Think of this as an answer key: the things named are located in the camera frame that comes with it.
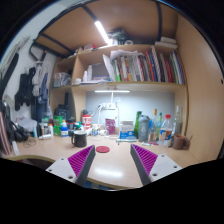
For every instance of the clear glass bottle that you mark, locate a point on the clear glass bottle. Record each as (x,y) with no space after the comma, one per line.
(178,123)

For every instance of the white light bar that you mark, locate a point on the white light bar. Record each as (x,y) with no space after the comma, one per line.
(112,91)

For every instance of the grey shaker bottle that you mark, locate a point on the grey shaker bottle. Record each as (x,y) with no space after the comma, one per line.
(143,129)

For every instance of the clear bottle yellow cap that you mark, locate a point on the clear bottle yellow cap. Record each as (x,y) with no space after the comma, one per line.
(154,128)

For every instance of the black mug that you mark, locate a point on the black mug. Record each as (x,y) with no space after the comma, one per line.
(80,139)

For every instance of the ceiling tube light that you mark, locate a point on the ceiling tube light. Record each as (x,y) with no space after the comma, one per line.
(102,31)

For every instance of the green glass bottle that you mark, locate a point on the green glass bottle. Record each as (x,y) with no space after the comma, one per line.
(137,123)

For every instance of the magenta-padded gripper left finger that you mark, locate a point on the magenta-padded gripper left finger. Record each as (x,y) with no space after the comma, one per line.
(76,162)

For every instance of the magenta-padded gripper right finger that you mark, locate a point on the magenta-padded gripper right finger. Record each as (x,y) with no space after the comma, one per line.
(148,161)

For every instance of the blue and white carton box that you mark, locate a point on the blue and white carton box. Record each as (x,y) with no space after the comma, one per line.
(126,130)

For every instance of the brown mug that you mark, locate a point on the brown mug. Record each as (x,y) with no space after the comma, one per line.
(179,142)

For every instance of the flat round red coaster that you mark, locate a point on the flat round red coaster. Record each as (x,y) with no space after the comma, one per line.
(102,149)

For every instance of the red and white can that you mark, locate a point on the red and white can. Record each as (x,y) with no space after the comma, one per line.
(86,120)

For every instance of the hanging dark clothes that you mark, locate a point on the hanging dark clothes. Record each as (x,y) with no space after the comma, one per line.
(30,88)

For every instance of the magenta carton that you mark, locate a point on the magenta carton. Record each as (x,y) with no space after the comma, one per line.
(110,126)

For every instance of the green plastic container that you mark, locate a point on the green plastic container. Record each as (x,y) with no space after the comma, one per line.
(57,126)

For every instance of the clear water bottle red cap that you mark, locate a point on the clear water bottle red cap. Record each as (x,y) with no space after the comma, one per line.
(165,131)

